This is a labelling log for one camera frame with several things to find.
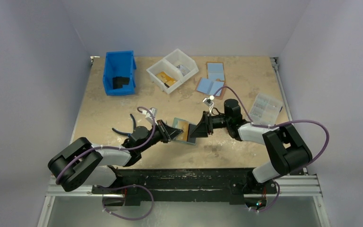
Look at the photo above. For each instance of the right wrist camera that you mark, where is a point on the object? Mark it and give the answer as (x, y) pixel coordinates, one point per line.
(209, 101)

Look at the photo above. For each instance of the white divided tray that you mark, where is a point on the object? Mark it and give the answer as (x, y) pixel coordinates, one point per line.
(168, 65)

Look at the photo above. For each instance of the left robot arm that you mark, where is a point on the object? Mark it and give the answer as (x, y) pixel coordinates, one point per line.
(74, 165)

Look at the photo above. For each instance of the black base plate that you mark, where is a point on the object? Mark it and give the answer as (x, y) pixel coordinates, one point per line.
(186, 185)

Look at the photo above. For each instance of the black block in bin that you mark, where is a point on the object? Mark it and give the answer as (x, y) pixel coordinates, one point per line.
(120, 82)

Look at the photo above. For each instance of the credit card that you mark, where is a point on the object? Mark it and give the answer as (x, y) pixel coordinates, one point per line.
(184, 70)

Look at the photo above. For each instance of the aluminium rail frame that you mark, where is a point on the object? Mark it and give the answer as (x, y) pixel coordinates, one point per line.
(298, 203)

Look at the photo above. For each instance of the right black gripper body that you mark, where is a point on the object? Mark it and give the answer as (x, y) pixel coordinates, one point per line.
(207, 122)

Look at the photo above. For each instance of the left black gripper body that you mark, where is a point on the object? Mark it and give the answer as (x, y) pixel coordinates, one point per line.
(156, 138)

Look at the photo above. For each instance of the clear plastic organizer box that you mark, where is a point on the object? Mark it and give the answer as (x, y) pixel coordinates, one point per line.
(265, 109)

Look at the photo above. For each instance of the blue plastic bin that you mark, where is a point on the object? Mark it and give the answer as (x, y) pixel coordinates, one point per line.
(119, 64)

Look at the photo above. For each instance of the open blue brown wallet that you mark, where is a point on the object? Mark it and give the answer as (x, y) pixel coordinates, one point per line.
(215, 80)

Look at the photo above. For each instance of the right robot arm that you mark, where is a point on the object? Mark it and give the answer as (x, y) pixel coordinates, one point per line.
(286, 149)

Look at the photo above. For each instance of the green card holder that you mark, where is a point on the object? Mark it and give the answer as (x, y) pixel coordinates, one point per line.
(187, 129)

